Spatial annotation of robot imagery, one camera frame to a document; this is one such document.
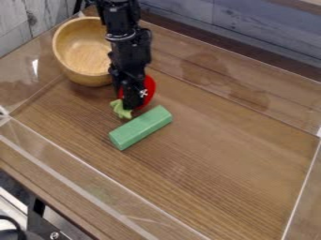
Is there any black metal table bracket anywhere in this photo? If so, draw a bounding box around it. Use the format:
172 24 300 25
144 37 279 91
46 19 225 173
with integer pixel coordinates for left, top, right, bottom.
27 197 79 240

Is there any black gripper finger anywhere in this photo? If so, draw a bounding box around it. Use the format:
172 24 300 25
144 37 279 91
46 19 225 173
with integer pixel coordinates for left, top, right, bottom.
118 80 149 111

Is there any black cable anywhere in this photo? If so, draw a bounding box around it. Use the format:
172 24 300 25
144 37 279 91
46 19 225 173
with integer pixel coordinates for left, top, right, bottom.
0 215 30 240

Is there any wooden bowl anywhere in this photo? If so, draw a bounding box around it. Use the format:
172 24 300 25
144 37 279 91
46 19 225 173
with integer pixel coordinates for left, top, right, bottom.
51 17 111 87

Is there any green rectangular block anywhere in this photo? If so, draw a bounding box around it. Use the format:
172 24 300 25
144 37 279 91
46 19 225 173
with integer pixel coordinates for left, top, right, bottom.
109 106 173 151

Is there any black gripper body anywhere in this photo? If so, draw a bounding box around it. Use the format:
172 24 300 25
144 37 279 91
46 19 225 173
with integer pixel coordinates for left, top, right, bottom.
107 27 153 88

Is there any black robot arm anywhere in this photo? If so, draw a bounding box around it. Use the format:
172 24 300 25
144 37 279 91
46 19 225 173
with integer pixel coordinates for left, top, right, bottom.
95 0 152 111

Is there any red felt strawberry toy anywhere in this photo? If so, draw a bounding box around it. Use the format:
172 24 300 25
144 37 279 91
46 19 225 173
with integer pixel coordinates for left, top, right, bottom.
110 75 156 119

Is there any clear acrylic table barrier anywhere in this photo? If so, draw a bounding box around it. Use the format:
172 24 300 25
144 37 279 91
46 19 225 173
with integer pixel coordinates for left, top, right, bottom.
0 11 321 240

